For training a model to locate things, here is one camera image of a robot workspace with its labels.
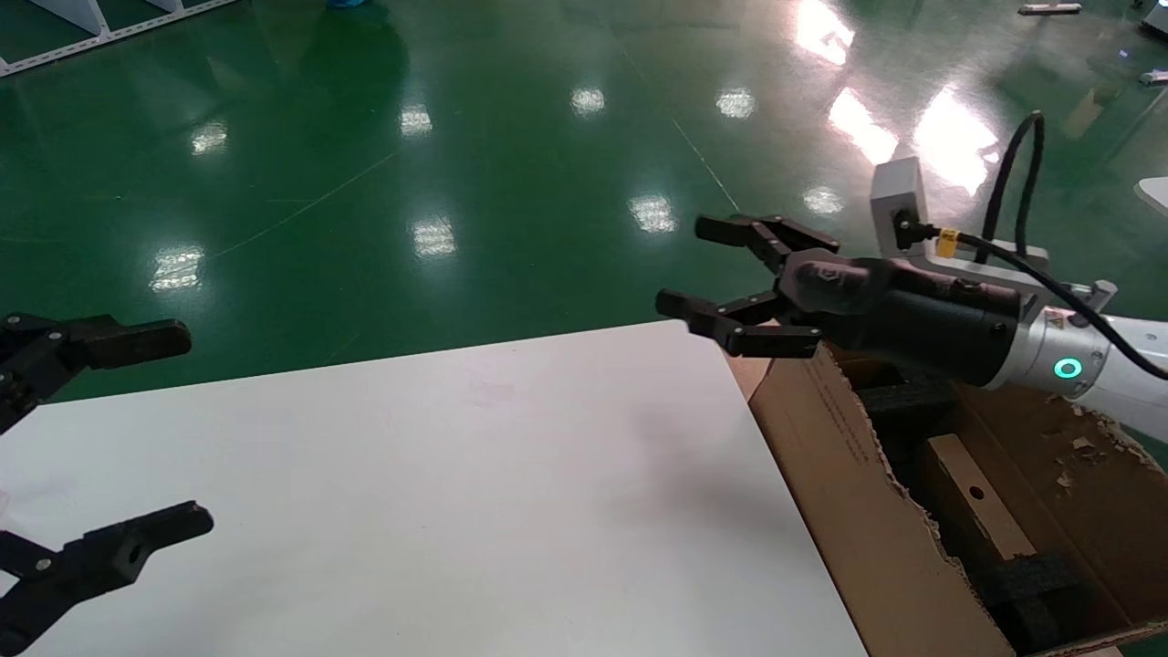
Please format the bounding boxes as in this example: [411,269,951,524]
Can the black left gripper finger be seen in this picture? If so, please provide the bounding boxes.
[0,501,215,657]
[0,315,193,435]

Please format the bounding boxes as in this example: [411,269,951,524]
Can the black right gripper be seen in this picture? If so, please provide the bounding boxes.
[655,214,1022,387]

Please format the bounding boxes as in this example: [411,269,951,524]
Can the big torn cardboard box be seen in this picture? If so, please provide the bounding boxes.
[748,342,1168,657]

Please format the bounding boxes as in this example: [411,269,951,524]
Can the black foam block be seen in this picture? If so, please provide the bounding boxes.
[856,376,961,422]
[972,550,1091,654]

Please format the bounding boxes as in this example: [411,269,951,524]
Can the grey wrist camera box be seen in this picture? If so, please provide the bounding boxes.
[869,157,933,256]

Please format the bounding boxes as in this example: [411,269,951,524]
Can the grey metal camera bracket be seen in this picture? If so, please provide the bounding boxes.
[923,239,1120,316]

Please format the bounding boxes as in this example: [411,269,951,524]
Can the black sheathed looped cable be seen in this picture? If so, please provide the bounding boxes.
[980,109,1047,267]

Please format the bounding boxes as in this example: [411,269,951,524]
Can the white metal shelf frame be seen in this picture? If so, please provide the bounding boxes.
[0,0,240,78]

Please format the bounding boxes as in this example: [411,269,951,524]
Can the black smooth camera cable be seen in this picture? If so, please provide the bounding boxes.
[908,224,1168,381]

